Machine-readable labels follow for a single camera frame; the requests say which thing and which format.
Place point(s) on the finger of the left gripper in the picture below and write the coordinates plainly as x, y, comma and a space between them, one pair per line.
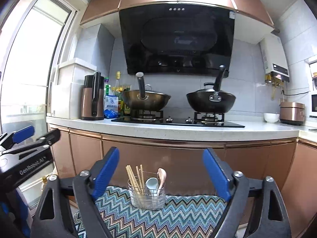
8, 140
49, 139

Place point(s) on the blue white salt bag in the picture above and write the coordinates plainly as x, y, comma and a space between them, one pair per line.
111, 107

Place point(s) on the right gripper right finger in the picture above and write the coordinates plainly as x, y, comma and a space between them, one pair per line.
268, 216

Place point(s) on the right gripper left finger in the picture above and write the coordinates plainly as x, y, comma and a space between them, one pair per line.
53, 217

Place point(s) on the bronze electric kettle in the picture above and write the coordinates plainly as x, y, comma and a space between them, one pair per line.
92, 102

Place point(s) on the black range hood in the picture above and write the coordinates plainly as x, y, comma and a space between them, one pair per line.
177, 38

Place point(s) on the left blue white gloved hand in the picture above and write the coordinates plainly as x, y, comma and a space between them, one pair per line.
16, 219

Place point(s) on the white ceramic spoon in basket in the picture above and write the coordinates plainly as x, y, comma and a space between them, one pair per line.
152, 185

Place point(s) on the white water heater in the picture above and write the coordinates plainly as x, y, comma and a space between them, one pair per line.
274, 59

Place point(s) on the zigzag knitted cloth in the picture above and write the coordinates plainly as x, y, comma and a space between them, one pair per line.
182, 216

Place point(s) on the black wok with lid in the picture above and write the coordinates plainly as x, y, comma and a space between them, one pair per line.
212, 100

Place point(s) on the green sauce bottle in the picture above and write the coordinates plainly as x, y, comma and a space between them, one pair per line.
117, 90

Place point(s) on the bronze rice cooker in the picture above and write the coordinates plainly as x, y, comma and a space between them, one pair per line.
292, 113

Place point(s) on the bronze wok with handle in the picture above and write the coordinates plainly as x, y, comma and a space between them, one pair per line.
144, 100

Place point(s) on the white bowl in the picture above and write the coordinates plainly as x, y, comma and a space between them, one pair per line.
271, 117

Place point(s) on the pink wooden spoon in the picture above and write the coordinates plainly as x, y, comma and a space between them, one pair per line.
162, 177

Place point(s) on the cooking oil bottle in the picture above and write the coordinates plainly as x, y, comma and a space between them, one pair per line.
44, 182

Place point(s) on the bamboo chopstick in basket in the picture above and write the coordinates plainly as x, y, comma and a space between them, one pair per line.
134, 180

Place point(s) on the black gas stove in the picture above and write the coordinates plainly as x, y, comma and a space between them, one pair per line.
158, 118

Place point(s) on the wire utensil basket with liner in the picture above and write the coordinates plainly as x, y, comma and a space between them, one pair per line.
147, 201

